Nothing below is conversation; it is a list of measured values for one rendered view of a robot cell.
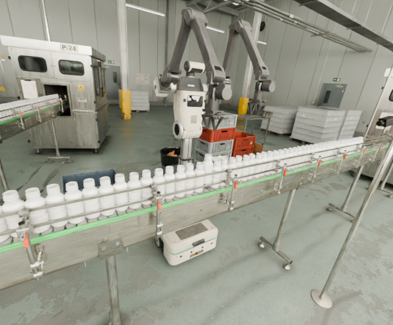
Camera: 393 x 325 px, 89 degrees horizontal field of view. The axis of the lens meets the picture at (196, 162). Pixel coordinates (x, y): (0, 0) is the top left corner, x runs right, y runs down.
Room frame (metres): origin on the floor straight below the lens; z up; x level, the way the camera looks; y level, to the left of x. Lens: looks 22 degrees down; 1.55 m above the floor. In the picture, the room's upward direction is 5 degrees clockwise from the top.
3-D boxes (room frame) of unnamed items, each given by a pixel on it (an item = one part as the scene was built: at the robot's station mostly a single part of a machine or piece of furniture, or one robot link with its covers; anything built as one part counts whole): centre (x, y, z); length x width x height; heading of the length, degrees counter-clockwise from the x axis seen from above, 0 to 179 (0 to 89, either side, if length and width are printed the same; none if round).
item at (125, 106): (8.11, 3.02, 0.55); 0.40 x 0.40 x 1.10; 34
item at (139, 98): (10.27, 3.40, 0.50); 1.24 x 1.03 x 1.00; 127
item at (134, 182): (0.78, 0.27, 1.08); 0.06 x 0.06 x 0.17
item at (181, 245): (1.67, 0.10, 0.24); 0.68 x 0.53 x 0.41; 34
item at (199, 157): (3.53, -0.30, 0.33); 0.61 x 0.41 x 0.22; 131
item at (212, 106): (1.02, -0.06, 1.46); 0.10 x 0.07 x 0.07; 34
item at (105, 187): (0.71, 0.36, 1.08); 0.06 x 0.06 x 0.17
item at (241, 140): (4.01, -0.82, 0.55); 0.61 x 0.41 x 0.22; 127
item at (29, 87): (3.61, 3.04, 1.22); 0.23 x 0.04 x 0.32; 106
